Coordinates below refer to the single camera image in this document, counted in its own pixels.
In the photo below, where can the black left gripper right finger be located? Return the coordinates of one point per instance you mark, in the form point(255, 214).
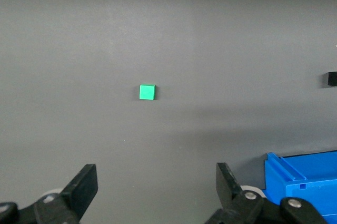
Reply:
point(226, 181)

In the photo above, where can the blue plastic storage bin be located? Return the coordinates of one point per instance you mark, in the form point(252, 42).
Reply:
point(310, 171)

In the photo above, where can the dark grey table mat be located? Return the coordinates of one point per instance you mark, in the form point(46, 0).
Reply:
point(105, 37)

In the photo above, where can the small green cube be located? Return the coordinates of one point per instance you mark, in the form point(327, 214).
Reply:
point(146, 92)

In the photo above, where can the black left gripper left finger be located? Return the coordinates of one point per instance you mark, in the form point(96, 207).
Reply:
point(84, 187)

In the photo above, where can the small black cube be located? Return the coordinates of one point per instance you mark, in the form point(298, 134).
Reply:
point(332, 78)

